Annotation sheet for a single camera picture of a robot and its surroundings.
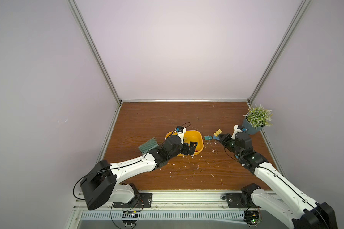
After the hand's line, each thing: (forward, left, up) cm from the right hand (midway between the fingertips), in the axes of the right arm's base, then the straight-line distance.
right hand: (219, 132), depth 79 cm
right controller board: (-38, -13, -18) cm, 44 cm away
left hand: (-6, +15, -2) cm, 16 cm away
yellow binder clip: (+2, -1, -3) cm, 4 cm away
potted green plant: (+12, -26, -2) cm, 29 cm away
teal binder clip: (+5, +4, -16) cm, 17 cm away
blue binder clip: (-1, +1, -5) cm, 6 cm away
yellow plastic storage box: (+6, +14, -16) cm, 22 cm away
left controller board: (-40, +48, -20) cm, 66 cm away
